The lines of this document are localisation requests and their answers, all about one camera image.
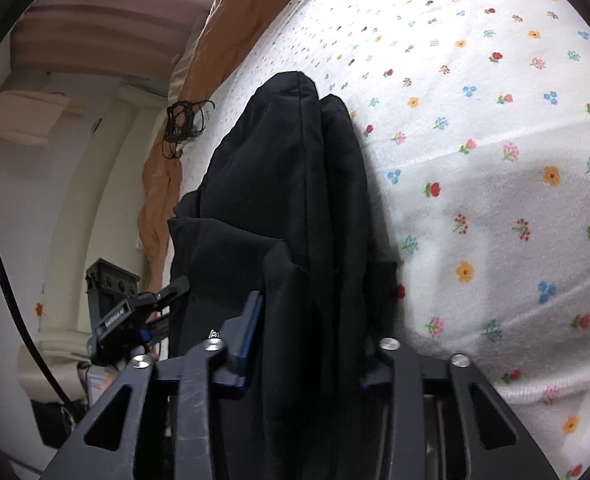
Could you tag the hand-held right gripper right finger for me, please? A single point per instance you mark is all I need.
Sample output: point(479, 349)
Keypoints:
point(400, 375)

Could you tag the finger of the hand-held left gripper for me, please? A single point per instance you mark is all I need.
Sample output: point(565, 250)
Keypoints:
point(156, 331)
point(172, 291)

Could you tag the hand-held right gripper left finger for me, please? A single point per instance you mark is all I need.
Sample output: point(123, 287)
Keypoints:
point(247, 340)

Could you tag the black jacket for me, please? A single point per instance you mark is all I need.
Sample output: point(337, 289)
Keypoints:
point(285, 210)

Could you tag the orange quilt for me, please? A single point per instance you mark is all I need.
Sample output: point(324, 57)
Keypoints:
point(160, 200)

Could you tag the floral white bed sheet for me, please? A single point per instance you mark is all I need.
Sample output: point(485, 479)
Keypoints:
point(475, 210)

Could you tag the pink curtain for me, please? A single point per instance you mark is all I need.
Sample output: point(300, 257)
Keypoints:
point(100, 30)

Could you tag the white wall shelf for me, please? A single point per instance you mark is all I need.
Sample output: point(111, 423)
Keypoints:
point(25, 115)

